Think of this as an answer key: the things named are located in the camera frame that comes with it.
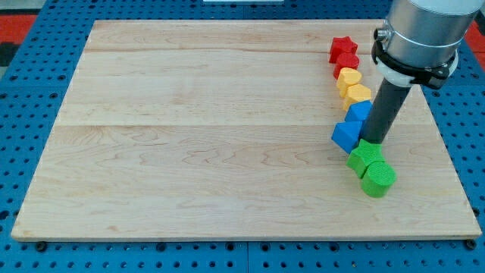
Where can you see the yellow hexagon block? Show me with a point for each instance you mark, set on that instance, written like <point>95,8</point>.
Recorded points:
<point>354,94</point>

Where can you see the green star block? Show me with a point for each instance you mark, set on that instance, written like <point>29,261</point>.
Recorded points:
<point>364,155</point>

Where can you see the blue triangle block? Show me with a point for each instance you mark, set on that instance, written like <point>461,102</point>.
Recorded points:
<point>346,135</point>

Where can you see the blue cube block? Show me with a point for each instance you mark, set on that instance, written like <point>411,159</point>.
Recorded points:
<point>358,111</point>

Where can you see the red cylinder block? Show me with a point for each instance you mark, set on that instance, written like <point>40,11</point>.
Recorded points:
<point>345,60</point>

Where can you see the red star block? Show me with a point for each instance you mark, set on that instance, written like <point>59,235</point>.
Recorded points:
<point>341,45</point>

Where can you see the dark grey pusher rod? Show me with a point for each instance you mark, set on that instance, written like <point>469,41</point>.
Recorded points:
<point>386,106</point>

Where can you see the green cylinder block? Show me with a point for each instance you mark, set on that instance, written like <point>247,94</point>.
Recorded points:
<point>378,179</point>

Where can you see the yellow heart block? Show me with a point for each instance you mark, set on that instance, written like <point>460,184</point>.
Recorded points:
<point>347,77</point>

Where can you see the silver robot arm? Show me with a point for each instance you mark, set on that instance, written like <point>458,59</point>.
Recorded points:
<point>419,39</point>

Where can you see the light wooden board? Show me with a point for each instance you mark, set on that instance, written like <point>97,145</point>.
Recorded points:
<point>205,130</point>

